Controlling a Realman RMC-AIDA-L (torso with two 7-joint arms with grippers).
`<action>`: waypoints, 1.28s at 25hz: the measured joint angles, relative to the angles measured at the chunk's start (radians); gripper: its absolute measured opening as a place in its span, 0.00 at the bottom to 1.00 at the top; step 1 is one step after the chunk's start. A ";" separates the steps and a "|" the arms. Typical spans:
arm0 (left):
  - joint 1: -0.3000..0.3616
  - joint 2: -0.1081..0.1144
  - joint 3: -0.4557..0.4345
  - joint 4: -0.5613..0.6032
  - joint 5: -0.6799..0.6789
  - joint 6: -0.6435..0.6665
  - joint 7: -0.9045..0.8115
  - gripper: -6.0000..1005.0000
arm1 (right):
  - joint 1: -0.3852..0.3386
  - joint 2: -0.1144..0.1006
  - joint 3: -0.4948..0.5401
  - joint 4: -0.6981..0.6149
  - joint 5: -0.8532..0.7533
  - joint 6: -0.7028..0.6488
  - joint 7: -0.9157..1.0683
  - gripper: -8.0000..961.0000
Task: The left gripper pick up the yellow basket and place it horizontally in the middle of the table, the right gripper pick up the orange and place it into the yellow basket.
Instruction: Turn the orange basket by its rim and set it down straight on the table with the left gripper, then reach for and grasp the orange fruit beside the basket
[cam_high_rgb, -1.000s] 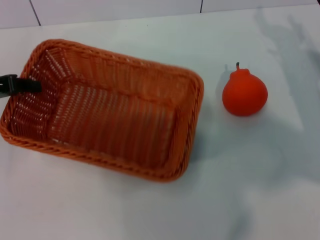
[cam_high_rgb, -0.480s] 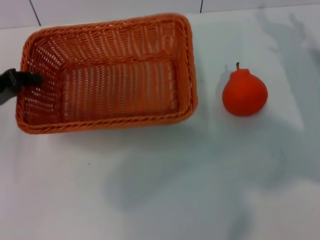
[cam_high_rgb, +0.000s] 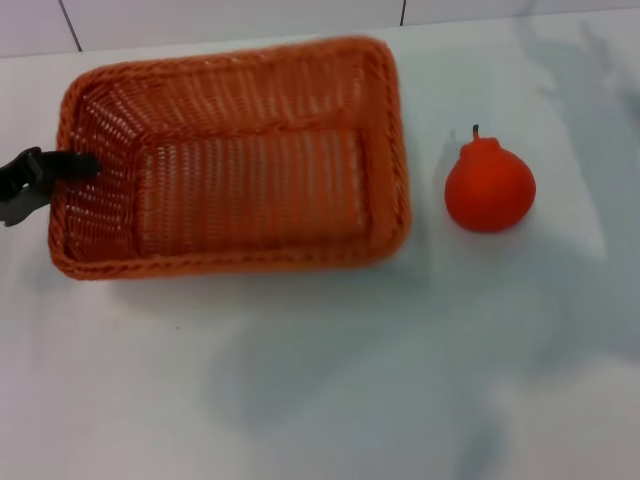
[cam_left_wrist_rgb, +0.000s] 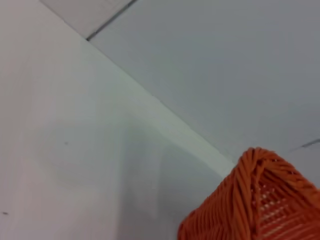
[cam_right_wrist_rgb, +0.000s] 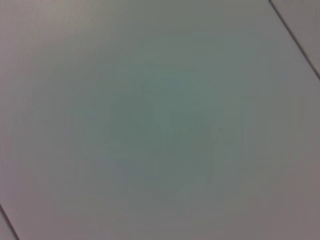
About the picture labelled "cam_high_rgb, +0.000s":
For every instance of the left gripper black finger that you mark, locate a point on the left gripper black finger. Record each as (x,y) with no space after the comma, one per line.
(55,165)

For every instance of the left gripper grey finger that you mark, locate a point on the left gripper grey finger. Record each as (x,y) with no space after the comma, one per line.
(27,205)

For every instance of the orange woven rectangular basket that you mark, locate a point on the orange woven rectangular basket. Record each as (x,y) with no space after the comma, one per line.
(250,200)

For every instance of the orange toy pear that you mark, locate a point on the orange toy pear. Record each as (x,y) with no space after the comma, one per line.
(487,190)

